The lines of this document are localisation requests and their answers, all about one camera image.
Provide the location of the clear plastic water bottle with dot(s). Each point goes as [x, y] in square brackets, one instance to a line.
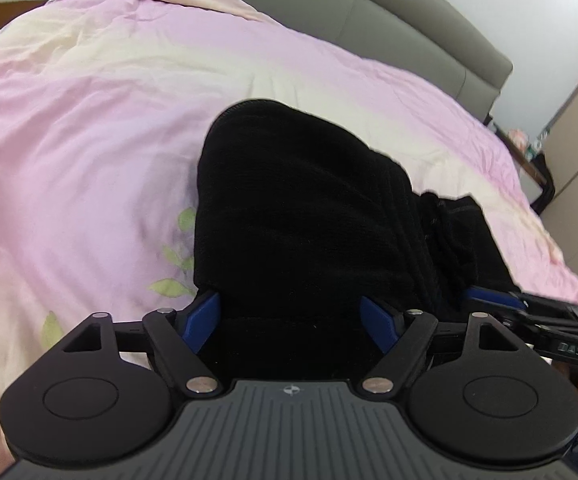
[542, 141]

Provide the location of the pink floral blanket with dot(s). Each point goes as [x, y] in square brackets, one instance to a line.
[94, 135]

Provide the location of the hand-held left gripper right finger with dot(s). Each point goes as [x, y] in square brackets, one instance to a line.
[376, 324]

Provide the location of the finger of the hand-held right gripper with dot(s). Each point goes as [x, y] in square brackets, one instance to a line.
[491, 297]

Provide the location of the black pants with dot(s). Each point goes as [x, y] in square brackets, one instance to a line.
[309, 220]

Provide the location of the beige wardrobe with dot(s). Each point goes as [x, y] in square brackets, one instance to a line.
[576, 130]

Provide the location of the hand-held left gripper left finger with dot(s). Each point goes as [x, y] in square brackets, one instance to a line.
[203, 321]

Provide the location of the pink packet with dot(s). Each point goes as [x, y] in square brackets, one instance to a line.
[518, 139]

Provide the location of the black hanging garment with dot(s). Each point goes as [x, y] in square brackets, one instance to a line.
[545, 180]

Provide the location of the white wooden nightstand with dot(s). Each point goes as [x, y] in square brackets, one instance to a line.
[524, 167]

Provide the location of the grey padded headboard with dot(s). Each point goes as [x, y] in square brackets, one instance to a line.
[399, 25]

